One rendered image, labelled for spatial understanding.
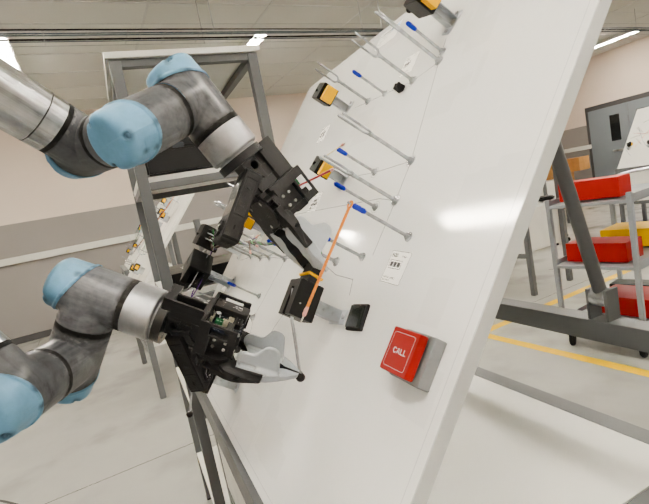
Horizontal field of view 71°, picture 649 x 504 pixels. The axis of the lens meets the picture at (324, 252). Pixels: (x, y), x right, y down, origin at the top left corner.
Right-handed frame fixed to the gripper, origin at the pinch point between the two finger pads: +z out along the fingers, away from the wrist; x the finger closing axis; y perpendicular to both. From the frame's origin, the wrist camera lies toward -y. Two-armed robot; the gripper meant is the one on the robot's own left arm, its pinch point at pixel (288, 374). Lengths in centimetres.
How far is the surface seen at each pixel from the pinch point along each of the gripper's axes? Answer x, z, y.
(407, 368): -12.9, 9.7, 19.0
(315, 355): 6.1, 3.4, -0.1
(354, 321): 3.1, 5.9, 10.8
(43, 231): 513, -373, -396
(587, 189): 229, 146, 2
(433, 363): -11.7, 12.3, 19.8
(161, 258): 74, -46, -43
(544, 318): 26, 44, 11
